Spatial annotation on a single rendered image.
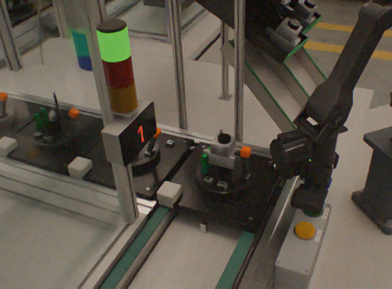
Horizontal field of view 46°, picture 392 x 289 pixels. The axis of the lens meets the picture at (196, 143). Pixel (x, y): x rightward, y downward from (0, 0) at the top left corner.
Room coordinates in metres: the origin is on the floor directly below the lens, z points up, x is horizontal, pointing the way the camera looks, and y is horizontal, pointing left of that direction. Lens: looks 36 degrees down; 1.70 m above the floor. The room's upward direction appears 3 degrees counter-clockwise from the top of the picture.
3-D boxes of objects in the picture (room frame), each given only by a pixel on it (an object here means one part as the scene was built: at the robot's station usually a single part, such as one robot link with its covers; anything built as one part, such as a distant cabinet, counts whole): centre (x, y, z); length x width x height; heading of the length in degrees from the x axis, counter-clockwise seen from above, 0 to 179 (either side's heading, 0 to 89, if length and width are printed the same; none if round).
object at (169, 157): (0.96, 0.17, 1.01); 0.24 x 0.24 x 0.13; 63
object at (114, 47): (0.72, 0.13, 1.38); 0.05 x 0.05 x 0.05
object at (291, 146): (0.71, -0.21, 1.18); 0.12 x 0.08 x 0.11; 111
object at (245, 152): (0.82, -0.10, 1.04); 0.04 x 0.02 x 0.08; 63
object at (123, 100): (0.72, 0.13, 1.28); 0.05 x 0.05 x 0.05
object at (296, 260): (0.67, -0.22, 0.93); 0.21 x 0.07 x 0.06; 153
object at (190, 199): (0.84, -0.06, 0.96); 0.24 x 0.24 x 0.02; 63
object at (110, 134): (0.72, 0.13, 1.29); 0.12 x 0.05 x 0.25; 153
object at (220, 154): (0.85, -0.05, 1.06); 0.08 x 0.04 x 0.07; 63
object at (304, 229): (0.67, -0.22, 0.96); 0.04 x 0.04 x 0.02
